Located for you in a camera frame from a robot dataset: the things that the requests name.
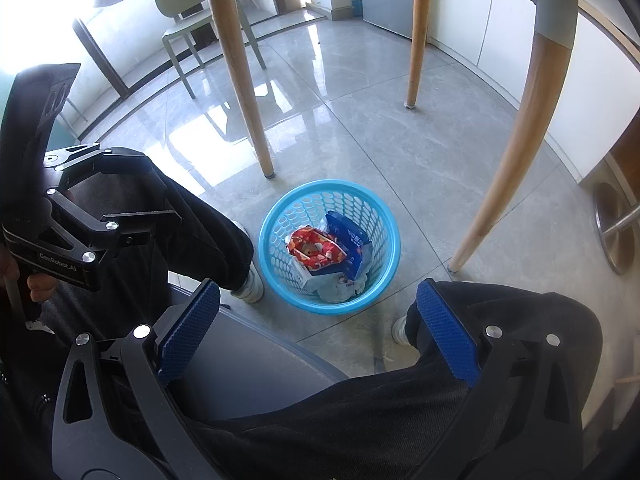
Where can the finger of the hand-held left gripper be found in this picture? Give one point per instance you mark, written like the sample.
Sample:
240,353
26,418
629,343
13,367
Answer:
145,220
120,160

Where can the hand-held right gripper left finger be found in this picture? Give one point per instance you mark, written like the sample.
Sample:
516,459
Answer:
192,330

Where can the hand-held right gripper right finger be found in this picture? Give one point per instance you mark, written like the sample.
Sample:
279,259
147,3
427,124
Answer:
447,330

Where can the white plastic bag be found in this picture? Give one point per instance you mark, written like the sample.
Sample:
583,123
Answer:
340,290

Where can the blue snack bag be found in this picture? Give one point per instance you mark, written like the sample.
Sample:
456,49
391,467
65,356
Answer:
350,245

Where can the blue plastic mesh basket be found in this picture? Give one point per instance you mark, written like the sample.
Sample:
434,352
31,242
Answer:
280,220

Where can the red snack bag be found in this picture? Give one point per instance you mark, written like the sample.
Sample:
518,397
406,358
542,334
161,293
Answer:
317,250

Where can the person's left hand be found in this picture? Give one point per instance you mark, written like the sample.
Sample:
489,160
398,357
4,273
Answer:
40,287

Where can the person's right white shoe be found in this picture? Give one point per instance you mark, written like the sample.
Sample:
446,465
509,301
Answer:
400,330

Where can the person's white shoe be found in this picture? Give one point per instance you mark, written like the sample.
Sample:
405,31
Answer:
400,330
252,287

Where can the grey chair seat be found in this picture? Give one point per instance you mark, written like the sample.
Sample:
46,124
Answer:
250,360

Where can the person's left white shoe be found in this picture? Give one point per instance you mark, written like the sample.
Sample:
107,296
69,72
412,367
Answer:
252,287

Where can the round table with wooden legs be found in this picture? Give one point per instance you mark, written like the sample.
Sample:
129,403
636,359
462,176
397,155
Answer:
245,85

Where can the green chair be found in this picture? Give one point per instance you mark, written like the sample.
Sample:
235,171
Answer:
185,0

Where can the metal bar stool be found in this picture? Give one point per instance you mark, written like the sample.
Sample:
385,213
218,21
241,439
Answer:
615,255

